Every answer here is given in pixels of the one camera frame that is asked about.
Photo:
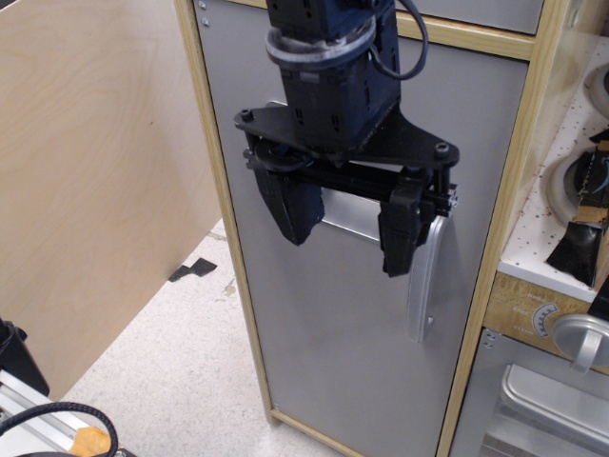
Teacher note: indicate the grey toy fridge door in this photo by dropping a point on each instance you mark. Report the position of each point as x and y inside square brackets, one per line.
[331, 324]

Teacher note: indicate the silver ice dispenser panel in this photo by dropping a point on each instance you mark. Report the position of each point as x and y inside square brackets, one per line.
[352, 193]

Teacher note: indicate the plywood board panel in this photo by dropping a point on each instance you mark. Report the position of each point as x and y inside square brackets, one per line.
[106, 183]

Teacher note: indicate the black box at left edge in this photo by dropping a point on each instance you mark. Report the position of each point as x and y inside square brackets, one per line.
[17, 360]

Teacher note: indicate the white speckled stove top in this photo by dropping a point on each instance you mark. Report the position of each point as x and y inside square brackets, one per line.
[538, 229]

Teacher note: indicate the grey oven door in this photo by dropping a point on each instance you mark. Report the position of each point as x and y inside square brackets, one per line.
[523, 401]

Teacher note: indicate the black tape on stove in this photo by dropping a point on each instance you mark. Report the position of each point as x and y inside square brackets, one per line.
[577, 192]

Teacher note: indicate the grey upper freezer door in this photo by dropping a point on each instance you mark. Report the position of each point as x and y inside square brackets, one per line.
[521, 16]

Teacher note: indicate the silver fridge door handle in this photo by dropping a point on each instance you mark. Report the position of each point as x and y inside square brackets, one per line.
[424, 261]

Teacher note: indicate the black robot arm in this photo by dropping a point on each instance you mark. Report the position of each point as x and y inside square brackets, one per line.
[320, 35]

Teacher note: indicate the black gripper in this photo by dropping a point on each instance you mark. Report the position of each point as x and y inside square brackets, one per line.
[342, 128]

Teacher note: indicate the orange tape piece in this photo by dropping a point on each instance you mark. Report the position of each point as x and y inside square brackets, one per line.
[90, 441]

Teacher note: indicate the silver oven knob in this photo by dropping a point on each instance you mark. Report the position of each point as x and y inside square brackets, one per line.
[583, 338]

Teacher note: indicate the black tape on floor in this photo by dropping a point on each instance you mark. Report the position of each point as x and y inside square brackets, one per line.
[200, 268]

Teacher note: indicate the wooden toy kitchen frame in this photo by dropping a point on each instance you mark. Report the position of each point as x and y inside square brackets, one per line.
[555, 57]

